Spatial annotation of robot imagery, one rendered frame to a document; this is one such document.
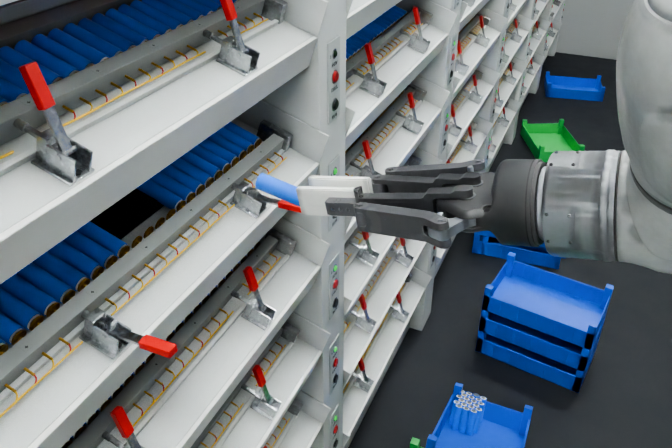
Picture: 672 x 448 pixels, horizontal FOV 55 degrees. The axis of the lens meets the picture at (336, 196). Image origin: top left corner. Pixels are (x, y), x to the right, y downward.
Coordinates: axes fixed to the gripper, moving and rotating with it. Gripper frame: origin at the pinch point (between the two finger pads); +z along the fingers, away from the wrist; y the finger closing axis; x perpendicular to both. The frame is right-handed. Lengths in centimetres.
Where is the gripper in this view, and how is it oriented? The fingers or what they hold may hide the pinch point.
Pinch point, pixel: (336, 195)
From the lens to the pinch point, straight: 64.3
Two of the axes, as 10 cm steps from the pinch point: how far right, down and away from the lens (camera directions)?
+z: -8.8, -0.3, 4.8
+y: -4.4, 4.6, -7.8
